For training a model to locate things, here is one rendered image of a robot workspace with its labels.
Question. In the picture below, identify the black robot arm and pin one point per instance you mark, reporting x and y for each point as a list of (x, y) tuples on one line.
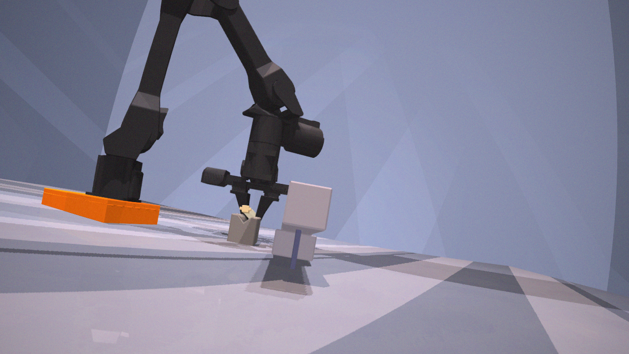
[(118, 174)]

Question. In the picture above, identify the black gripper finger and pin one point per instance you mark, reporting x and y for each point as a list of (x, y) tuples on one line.
[(242, 199), (264, 204)]

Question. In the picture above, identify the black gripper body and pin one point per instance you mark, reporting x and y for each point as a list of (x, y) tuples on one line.
[(260, 165)]

